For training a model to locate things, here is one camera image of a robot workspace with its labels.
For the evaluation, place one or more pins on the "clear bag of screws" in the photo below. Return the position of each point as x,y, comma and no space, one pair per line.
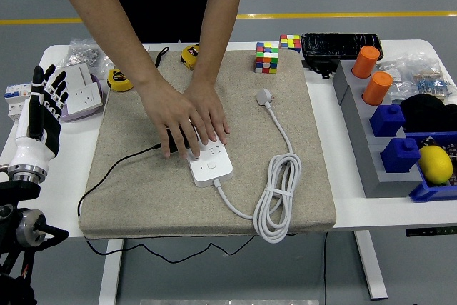
82,54

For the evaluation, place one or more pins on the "clear bag of blue resistors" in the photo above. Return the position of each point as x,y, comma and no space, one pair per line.
433,85

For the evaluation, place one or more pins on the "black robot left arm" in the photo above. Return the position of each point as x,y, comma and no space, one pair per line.
18,189

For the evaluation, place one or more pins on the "white circuit breaker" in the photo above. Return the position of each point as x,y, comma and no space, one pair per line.
16,96

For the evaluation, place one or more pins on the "black small device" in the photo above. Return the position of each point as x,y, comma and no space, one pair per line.
321,65

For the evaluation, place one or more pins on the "black plug adapter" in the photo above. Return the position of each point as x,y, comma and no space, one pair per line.
178,137

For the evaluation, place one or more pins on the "black wrapped box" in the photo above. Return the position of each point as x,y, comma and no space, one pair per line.
341,46

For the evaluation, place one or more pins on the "orange cylinder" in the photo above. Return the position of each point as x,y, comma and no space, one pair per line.
365,61
377,88

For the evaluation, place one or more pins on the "yellow black tape measure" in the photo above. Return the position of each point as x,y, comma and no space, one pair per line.
188,55
116,81

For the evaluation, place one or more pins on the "person's left hand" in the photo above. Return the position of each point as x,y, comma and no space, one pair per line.
210,112

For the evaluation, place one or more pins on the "person's right hand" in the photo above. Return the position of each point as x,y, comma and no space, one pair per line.
171,112

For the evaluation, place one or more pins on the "large colourful puzzle cube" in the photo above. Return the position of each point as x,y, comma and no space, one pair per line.
267,57

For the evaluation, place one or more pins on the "white power strip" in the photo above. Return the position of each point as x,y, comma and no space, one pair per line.
214,174

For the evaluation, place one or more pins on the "yellow lemon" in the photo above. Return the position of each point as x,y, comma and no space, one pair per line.
435,165

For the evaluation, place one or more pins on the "dark circuit board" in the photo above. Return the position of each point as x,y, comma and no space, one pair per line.
451,151

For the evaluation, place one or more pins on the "person's right forearm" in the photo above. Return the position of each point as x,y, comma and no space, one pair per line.
107,26

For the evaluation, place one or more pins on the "blue plastic bin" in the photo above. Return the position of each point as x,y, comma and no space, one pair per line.
428,192

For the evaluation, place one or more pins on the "white wall socket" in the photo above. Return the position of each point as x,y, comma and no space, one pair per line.
85,99

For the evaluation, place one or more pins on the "black cloth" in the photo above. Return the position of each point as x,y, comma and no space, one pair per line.
425,112

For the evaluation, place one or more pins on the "purple bowl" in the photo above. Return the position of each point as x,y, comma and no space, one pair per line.
82,116

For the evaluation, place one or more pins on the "small colourful puzzle cube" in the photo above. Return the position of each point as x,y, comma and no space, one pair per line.
290,42

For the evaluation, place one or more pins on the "blue block with knob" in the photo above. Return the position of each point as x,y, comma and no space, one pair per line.
387,120
400,155

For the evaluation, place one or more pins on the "beige fabric mat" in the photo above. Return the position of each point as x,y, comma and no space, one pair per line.
242,140

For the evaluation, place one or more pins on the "clear bag of white parts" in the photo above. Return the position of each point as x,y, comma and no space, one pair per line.
394,74

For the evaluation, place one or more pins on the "white switch panel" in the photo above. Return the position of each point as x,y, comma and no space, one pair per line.
78,74

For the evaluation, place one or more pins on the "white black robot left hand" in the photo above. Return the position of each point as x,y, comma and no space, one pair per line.
28,151

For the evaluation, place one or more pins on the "person's left forearm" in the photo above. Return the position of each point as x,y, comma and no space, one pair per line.
218,23

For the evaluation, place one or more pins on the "black table control panel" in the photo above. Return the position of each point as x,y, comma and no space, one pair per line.
430,232

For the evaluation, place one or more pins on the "grey block holder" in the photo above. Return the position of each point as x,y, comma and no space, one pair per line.
371,162

